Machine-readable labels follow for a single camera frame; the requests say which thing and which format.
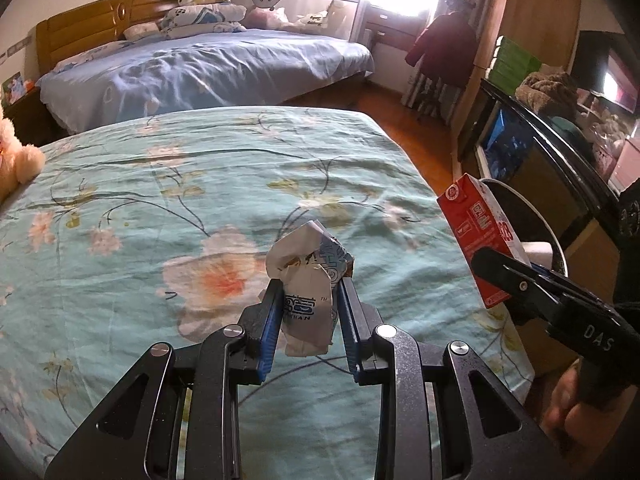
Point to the photo frame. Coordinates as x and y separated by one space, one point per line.
17 87

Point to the white trash bin black liner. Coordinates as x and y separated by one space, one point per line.
535 230

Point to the teal cloth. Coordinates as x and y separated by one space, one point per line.
572 137

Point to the blue quilt bed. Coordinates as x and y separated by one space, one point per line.
200 70

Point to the black cabinet frame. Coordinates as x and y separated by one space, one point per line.
560 145

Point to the small white pillow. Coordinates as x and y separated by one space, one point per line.
142 32

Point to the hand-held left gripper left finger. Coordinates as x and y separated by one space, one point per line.
270 320

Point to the pink plush toy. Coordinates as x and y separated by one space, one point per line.
265 19

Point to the blue patterned pillow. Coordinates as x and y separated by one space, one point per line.
200 20

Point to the wooden headboard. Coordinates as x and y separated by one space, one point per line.
85 20

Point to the striped curtain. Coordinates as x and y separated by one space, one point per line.
430 95

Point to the dark monitor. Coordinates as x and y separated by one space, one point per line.
592 60

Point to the cream plush toy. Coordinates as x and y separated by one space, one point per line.
15 160

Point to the dark red coat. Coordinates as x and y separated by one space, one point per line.
442 45

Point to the white dresser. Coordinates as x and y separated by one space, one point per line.
390 35

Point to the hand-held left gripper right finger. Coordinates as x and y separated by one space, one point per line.
347 320

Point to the person's right hand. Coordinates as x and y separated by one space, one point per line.
565 410

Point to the wooden wardrobe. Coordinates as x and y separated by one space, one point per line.
540 0

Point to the red drink carton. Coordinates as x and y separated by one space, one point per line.
470 225

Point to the white blue packet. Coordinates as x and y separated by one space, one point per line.
305 300

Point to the dark wooden nightstand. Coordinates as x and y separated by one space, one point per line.
27 117

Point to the brown fuzzy blanket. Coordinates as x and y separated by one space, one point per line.
547 92

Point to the stack of green boxes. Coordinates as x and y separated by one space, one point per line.
515 62

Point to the floral teal bed sheet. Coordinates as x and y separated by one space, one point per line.
125 210

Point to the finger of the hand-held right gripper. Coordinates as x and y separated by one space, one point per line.
575 287
505 275

